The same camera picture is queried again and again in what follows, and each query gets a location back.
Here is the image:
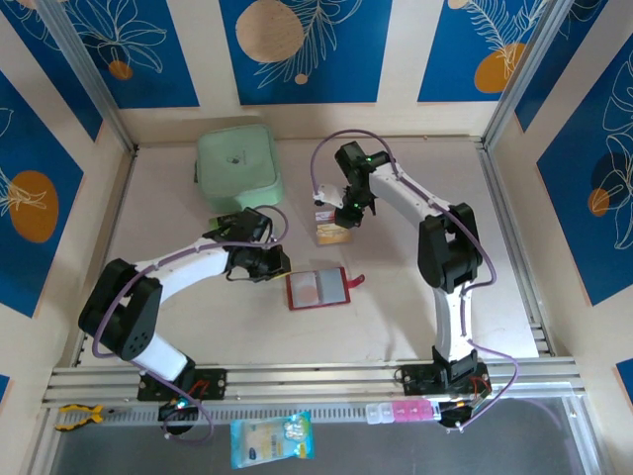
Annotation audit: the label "card with orange circle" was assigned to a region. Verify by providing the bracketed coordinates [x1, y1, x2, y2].
[290, 273, 320, 309]

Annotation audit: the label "aluminium frame post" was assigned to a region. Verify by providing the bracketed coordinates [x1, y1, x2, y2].
[481, 0, 568, 150]
[37, 0, 140, 152]

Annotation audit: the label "pink white pill organizer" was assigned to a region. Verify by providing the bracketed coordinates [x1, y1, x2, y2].
[365, 401, 441, 426]

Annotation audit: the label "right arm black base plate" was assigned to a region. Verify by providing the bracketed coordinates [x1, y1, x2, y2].
[398, 363, 494, 398]

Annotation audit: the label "aluminium mounting rail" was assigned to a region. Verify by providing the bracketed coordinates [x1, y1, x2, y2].
[42, 356, 588, 425]

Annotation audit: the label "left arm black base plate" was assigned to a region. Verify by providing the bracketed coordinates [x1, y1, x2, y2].
[136, 367, 228, 403]

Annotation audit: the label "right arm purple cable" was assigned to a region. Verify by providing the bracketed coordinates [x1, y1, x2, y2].
[310, 128, 520, 431]

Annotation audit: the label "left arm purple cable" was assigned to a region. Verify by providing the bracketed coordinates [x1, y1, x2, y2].
[91, 205, 291, 444]

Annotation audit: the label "wet wipes packet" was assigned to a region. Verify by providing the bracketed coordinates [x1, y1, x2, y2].
[229, 410, 316, 470]

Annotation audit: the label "yellow black pliers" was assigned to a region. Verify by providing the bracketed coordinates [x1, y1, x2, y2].
[53, 403, 119, 432]

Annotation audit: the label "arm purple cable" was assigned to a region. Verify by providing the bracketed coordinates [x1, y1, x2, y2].
[310, 128, 520, 431]
[91, 205, 291, 444]

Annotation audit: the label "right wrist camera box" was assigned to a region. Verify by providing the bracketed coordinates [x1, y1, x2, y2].
[311, 181, 345, 210]

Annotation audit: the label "aluminium side rail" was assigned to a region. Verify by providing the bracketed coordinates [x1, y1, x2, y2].
[477, 142, 553, 357]
[71, 147, 139, 368]

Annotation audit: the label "red leather card holder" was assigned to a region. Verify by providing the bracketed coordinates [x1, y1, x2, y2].
[285, 266, 367, 313]

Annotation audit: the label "grey metal shelf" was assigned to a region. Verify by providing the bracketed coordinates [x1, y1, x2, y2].
[29, 395, 607, 475]

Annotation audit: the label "mint green zip pouch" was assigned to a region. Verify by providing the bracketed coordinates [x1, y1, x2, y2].
[192, 123, 286, 212]

